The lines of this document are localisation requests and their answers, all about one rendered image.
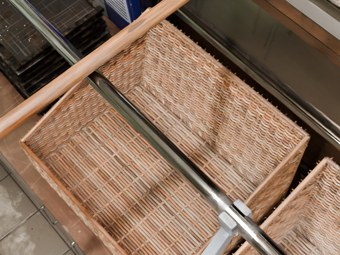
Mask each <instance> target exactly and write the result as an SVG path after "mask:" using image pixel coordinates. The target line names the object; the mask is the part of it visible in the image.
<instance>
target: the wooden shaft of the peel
mask: <svg viewBox="0 0 340 255"><path fill-rule="evenodd" d="M188 1H190V0H162V1H161V2H160V3H158V4H157V5H156V6H154V7H153V8H151V9H150V10H149V11H148V12H146V13H145V14H143V15H142V16H141V17H139V18H138V19H137V20H135V21H134V22H132V23H131V24H130V25H128V26H127V27H126V28H124V29H123V30H121V31H120V32H119V33H117V34H116V35H115V36H113V37H112V38H110V39H109V40H107V41H106V42H105V43H103V44H102V45H100V46H99V47H98V48H96V49H95V50H94V51H92V52H91V53H90V54H88V55H87V56H85V57H84V58H83V59H81V60H80V61H79V62H77V63H76V64H74V65H73V66H72V67H70V68H69V69H68V70H66V71H65V72H63V73H62V74H61V75H59V76H58V77H57V78H55V79H54V80H53V81H51V82H50V83H48V84H47V85H46V86H44V87H43V88H42V89H40V90H39V91H38V92H36V93H35V94H33V95H32V96H31V97H29V98H28V99H27V100H25V101H24V102H22V103H21V104H20V105H18V106H17V107H16V108H14V109H13V110H11V111H10V112H9V113H7V114H6V115H5V116H3V117H2V118H0V140H1V139H3V138H4V137H5V136H7V135H8V134H10V133H11V132H12V131H14V130H15V129H16V128H18V127H19V126H20V125H22V124H23V123H24V122H26V121H27V120H29V119H30V118H31V117H33V116H34V115H36V114H37V113H38V112H40V111H41V110H42V109H44V108H45V107H46V106H48V105H49V104H50V103H52V102H53V101H54V100H56V99H57V98H58V97H60V96H61V95H62V94H64V93H65V92H67V91H68V90H69V89H71V88H72V87H73V86H75V85H76V84H77V83H79V82H80V81H81V80H83V79H84V78H85V77H87V76H88V75H90V74H91V73H92V72H94V71H95V70H96V69H98V68H99V67H100V66H102V65H103V64H104V63H106V62H107V61H108V60H110V59H111V58H113V57H114V56H115V55H117V54H118V53H119V52H121V51H122V50H123V49H125V48H126V47H127V46H129V45H130V44H131V43H133V42H134V41H136V40H137V39H138V38H140V37H141V36H142V35H143V34H145V33H146V32H148V31H149V30H150V29H152V28H153V27H154V26H156V25H157V24H158V23H160V22H161V21H162V20H164V19H165V18H166V17H168V16H169V15H171V14H172V13H173V12H175V11H176V10H177V9H179V8H180V7H181V6H183V5H184V4H185V3H187V2H188Z"/></svg>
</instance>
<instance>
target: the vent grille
mask: <svg viewBox="0 0 340 255"><path fill-rule="evenodd" d="M106 3H107V4H108V5H109V6H110V7H111V8H112V9H113V10H114V11H116V12H117V13H118V14H119V15H121V16H122V18H123V19H125V20H126V21H127V22H128V23H129V24H131V20H130V15H129V11H128V7H127V4H126V0H106Z"/></svg>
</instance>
